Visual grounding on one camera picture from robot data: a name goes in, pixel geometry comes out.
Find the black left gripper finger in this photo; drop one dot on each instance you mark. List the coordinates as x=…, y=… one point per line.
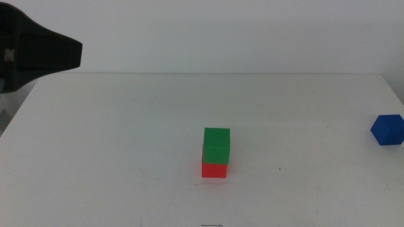
x=47, y=53

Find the green cube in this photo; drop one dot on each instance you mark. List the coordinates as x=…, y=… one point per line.
x=216, y=145

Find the red cube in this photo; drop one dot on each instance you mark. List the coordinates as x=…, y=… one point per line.
x=214, y=171

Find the blue cube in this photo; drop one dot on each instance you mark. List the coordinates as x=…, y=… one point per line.
x=389, y=130

